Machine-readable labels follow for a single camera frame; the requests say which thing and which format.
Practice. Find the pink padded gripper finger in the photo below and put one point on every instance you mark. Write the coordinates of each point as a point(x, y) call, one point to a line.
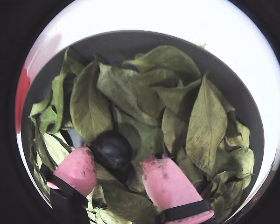
point(75, 170)
point(172, 186)

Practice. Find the smooth dark blueberry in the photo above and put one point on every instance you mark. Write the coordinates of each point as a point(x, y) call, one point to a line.
point(112, 149)

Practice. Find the shiny metal bowl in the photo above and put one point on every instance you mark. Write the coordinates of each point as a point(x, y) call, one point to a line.
point(112, 44)

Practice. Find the small light green leaf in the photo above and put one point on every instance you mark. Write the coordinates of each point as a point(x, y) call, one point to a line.
point(56, 147)

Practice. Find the dark green flat leaf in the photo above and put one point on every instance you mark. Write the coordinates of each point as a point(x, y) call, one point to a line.
point(128, 203)

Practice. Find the small bright green leaf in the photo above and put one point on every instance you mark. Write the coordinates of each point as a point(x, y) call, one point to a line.
point(172, 128)

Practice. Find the large curled green leaf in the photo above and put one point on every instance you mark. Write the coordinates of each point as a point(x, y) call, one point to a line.
point(91, 105)

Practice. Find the large pointed pale leaf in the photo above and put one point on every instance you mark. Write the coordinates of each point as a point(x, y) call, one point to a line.
point(207, 126)

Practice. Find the long narrow green leaf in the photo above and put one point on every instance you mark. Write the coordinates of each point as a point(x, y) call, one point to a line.
point(58, 98)

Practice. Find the tall crumpled green leaf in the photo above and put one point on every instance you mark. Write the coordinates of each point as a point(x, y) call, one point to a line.
point(239, 149)

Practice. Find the pointed dull green leaf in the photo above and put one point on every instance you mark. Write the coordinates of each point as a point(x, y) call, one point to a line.
point(177, 95)

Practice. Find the large pale green leaf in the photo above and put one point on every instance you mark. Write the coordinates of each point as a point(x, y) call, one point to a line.
point(126, 91)

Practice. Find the broad green leaf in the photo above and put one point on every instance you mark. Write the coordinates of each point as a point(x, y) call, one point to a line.
point(168, 58)

